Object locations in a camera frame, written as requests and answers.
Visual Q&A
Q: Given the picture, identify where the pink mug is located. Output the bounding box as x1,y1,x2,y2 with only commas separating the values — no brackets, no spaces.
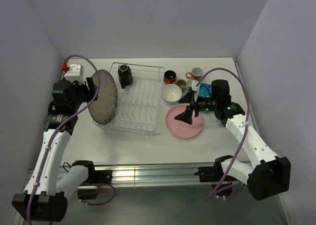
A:
186,67,203,80

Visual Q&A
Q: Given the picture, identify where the blue polka dot plate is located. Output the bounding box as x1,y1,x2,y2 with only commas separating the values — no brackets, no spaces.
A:
199,83,212,98

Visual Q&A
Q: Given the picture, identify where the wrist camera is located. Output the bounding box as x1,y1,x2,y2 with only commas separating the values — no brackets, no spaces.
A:
62,64,84,84
186,79,199,100

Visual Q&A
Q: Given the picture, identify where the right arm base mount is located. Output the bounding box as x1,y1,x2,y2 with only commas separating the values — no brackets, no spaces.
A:
194,166,234,197

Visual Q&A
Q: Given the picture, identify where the pink plate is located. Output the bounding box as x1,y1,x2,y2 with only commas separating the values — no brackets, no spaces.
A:
165,105,203,139

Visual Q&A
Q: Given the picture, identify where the light blue footed cup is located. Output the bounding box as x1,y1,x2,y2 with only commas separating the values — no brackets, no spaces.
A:
216,119,225,128

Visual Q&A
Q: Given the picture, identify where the small olive green cup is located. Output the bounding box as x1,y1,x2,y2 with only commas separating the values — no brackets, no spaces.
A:
176,79,187,92

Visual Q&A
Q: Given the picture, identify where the black mug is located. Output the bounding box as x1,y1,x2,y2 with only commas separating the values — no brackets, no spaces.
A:
118,65,133,89

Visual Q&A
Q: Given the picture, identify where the white bowl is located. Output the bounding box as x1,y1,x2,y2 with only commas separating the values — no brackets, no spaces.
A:
161,84,182,104

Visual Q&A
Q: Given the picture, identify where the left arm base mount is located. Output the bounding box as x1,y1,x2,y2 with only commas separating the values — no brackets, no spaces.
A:
77,170,113,200

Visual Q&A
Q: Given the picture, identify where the white wire dish rack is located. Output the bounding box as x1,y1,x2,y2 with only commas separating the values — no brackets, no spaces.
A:
93,62,165,137

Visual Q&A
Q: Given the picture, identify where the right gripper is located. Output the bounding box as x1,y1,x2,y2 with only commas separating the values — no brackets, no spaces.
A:
174,91,218,124

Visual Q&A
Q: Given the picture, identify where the speckled grey plate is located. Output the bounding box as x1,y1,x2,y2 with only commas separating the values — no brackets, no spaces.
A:
88,70,118,125

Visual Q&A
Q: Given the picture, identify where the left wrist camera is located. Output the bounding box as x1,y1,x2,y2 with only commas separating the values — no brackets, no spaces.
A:
62,64,84,84

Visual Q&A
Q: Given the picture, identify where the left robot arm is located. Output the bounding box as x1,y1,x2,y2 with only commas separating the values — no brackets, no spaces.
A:
12,77,100,224

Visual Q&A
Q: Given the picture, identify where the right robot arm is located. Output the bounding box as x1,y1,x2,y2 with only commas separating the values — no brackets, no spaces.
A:
175,79,291,200

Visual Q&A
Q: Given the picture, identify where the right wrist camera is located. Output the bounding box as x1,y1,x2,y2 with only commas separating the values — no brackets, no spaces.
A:
186,79,199,100

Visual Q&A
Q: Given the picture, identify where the black and orange cup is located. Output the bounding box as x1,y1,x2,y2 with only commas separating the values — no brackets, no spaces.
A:
163,70,177,84

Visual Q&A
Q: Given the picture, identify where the aluminium mounting rail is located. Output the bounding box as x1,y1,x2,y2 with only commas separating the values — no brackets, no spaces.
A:
24,160,282,190

